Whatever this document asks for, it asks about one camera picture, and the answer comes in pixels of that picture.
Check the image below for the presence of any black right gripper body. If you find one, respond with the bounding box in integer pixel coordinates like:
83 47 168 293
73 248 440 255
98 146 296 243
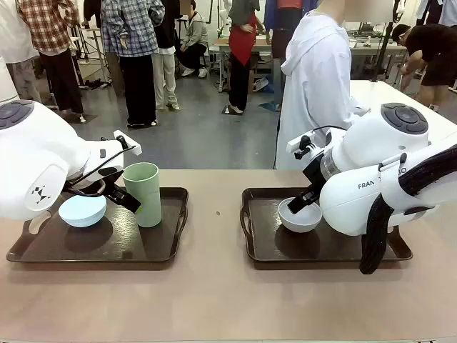
301 153 325 198

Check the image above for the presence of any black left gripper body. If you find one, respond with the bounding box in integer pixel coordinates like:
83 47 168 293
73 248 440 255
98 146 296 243
96 165 130 204

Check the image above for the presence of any pale green cup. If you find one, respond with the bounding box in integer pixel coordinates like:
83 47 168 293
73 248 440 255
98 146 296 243
122 161 163 229

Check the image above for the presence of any white bowl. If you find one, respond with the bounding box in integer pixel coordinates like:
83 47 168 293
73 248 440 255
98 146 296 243
278 196 323 234

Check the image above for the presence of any light blue bowl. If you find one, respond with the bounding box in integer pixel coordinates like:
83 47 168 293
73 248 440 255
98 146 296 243
58 194 109 229

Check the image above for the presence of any dark brown tray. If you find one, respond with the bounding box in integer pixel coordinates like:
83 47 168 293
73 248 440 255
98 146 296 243
241 187 414 264
6 187 189 264

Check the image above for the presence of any person in white coat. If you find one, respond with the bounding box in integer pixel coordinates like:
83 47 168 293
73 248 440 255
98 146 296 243
275 0 372 171

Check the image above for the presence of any white side table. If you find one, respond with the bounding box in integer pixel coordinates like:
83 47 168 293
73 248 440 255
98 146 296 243
348 79 457 126

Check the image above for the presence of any person in beige trousers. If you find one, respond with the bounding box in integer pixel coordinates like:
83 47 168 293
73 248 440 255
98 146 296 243
152 0 181 111

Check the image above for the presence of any person with red apron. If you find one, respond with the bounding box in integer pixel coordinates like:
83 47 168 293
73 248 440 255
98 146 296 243
221 0 262 116

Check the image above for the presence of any person in blue plaid shirt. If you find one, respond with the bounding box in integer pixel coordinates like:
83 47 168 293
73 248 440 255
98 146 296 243
100 0 166 129

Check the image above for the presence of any person in red plaid shirt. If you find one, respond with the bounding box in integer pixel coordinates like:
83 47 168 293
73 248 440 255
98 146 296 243
16 0 86 124

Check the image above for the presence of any seated person in grey hoodie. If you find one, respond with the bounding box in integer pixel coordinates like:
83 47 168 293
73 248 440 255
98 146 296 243
177 0 210 79

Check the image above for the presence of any bending person in black shirt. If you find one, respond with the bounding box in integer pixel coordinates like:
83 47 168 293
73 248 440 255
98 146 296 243
391 24 457 112

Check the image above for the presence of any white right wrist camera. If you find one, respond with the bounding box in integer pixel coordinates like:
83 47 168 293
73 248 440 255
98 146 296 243
286 131 316 160

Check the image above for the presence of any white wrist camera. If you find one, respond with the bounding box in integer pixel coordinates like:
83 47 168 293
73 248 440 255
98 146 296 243
113 129 143 156
286 131 316 160

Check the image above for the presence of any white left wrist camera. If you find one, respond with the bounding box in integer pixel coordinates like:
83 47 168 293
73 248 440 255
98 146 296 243
113 129 143 156

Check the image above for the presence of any black right arm cable sleeve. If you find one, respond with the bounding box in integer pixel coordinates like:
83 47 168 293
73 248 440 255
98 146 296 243
358 144 457 276

